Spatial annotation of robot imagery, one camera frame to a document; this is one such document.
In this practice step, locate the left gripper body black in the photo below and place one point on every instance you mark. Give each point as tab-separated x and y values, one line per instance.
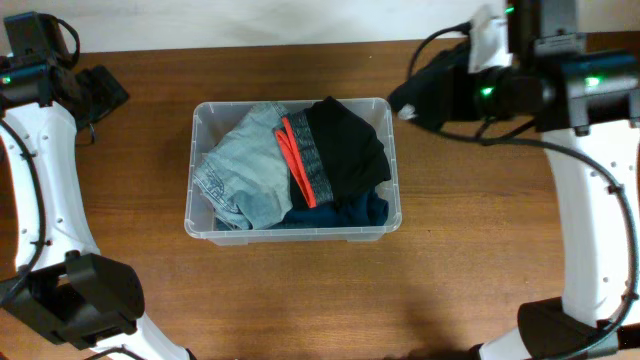
100	93

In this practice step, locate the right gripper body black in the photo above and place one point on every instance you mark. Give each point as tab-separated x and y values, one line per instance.
471	95

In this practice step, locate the black shirt white logo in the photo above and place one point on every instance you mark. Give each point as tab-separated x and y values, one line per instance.
425	98

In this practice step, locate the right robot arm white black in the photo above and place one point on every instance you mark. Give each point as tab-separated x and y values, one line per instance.
530	59

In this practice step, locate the black shorts red waistband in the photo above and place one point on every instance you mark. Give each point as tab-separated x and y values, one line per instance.
332	154

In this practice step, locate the light blue jeans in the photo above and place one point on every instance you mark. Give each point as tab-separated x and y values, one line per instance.
245	176

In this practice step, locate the clear plastic storage container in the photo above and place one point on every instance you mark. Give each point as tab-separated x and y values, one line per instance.
211	121

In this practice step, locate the teal blue shirt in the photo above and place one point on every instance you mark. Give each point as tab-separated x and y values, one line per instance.
365	210

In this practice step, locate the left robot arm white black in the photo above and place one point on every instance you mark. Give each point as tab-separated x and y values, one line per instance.
64	289

